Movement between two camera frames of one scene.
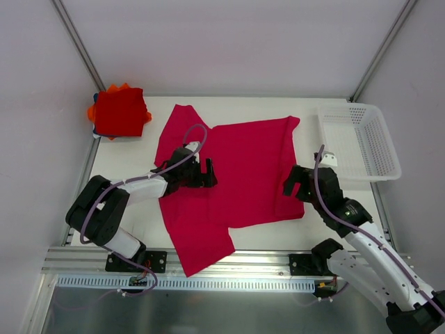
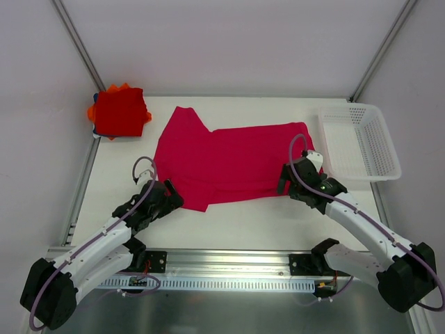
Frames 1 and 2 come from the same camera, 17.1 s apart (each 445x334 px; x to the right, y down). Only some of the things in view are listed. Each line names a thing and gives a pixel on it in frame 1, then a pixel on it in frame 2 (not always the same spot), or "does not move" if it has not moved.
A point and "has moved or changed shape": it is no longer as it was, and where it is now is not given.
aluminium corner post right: x=382 y=49 does not move
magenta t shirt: x=254 y=164 has moved or changed shape
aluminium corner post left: x=72 y=33 does not move
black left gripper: x=200 y=174 → x=170 y=196
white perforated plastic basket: x=357 y=135 does not move
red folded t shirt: x=120 y=112 does not move
